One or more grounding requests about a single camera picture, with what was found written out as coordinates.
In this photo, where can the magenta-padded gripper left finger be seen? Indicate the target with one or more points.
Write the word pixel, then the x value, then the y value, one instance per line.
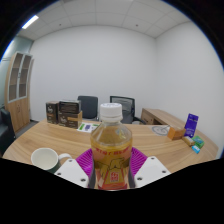
pixel 73 171

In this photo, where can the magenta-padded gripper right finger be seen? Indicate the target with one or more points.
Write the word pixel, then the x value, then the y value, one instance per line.
pixel 151 170

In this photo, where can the yellow-labelled drink bottle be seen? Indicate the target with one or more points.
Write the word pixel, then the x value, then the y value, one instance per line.
pixel 111 146

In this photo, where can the green and white mug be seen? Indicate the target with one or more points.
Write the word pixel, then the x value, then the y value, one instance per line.
pixel 45 158

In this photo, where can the small tan box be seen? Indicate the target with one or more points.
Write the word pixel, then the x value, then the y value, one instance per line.
pixel 187 141

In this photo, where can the white and green leaflet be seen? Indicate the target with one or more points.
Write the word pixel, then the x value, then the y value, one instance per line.
pixel 87 127

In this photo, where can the small blue box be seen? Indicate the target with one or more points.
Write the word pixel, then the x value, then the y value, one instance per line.
pixel 196 149

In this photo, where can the brown cardboard box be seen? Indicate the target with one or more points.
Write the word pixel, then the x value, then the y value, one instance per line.
pixel 70 120

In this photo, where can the wooden side desk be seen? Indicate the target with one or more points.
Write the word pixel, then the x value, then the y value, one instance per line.
pixel 160 116

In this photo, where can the green flat box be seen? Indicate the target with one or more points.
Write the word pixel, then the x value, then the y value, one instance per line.
pixel 199 141

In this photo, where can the purple standing box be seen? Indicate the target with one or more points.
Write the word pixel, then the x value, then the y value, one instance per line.
pixel 191 125

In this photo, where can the tall dark box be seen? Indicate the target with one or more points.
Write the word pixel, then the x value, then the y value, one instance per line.
pixel 52 112

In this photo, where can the black box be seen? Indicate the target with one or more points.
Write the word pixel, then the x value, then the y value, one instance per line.
pixel 70 106

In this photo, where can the dark padded office chair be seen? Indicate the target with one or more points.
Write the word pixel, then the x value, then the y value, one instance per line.
pixel 88 106

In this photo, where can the black mesh office chair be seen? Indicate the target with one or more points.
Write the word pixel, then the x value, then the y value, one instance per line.
pixel 128 106

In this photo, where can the black sofa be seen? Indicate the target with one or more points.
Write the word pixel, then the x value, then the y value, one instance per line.
pixel 6 131

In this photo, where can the wooden shelf unit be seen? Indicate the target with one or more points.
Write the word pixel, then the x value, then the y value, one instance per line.
pixel 20 113

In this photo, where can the narrow ceiling light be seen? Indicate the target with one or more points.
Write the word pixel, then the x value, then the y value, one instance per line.
pixel 30 22

